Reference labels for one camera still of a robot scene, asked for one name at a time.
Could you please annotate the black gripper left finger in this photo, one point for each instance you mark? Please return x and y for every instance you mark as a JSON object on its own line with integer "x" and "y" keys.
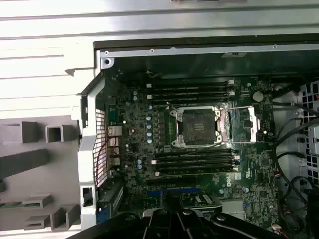
{"x": 159, "y": 224}

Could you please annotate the metal rear port block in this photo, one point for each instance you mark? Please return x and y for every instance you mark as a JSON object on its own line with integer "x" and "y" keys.
{"x": 115, "y": 131}

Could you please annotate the black expansion slot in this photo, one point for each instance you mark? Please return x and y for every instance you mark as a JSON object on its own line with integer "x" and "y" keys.
{"x": 172, "y": 183}

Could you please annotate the metal socket cover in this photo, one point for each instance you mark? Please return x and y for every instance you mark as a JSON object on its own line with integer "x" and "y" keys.
{"x": 252, "y": 117}

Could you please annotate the blue expansion slot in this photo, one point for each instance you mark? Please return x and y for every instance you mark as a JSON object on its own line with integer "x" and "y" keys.
{"x": 159, "y": 192}

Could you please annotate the small silver heatsink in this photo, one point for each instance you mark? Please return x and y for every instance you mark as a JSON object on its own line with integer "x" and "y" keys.
{"x": 231, "y": 206}

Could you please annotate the silver coin cell battery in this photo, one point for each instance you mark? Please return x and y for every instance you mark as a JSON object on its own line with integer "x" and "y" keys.
{"x": 258, "y": 95}

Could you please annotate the perforated metal drive cage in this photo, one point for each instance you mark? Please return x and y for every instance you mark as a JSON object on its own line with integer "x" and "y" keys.
{"x": 313, "y": 139}

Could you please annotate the thin metal locking lever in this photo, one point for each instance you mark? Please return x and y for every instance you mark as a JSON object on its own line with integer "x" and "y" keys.
{"x": 170, "y": 106}

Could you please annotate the blue-top silver capacitor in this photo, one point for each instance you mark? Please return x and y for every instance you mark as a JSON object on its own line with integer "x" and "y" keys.
{"x": 149, "y": 140}
{"x": 149, "y": 125}
{"x": 149, "y": 117}
{"x": 150, "y": 107}
{"x": 149, "y": 133}

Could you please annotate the black PC case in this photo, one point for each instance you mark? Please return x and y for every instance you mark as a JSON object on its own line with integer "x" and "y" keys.
{"x": 86, "y": 149}

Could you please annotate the green motherboard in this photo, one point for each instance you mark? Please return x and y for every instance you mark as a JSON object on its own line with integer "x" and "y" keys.
{"x": 249, "y": 154}

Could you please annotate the RAM slot black clips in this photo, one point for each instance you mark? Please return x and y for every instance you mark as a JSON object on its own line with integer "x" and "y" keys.
{"x": 194, "y": 164}
{"x": 189, "y": 90}
{"x": 194, "y": 152}
{"x": 189, "y": 100}

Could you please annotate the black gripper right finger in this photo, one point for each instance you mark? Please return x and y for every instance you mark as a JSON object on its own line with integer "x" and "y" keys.
{"x": 189, "y": 224}

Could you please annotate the grey parts rack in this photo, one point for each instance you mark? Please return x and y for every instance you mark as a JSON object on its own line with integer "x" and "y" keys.
{"x": 62, "y": 174}

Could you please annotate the CPU socket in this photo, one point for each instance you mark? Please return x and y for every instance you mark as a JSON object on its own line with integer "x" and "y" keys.
{"x": 197, "y": 127}

